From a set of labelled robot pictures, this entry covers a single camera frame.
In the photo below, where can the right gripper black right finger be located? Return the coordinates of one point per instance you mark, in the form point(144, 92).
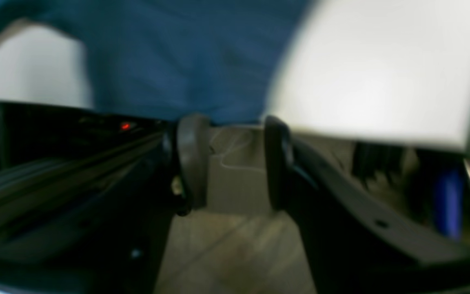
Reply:
point(355, 244)

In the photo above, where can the dark blue t-shirt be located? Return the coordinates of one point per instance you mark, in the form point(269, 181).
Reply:
point(163, 59)

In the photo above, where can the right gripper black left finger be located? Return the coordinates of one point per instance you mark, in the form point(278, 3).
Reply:
point(99, 224)

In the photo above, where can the black power strip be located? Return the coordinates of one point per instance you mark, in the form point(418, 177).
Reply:
point(30, 132)

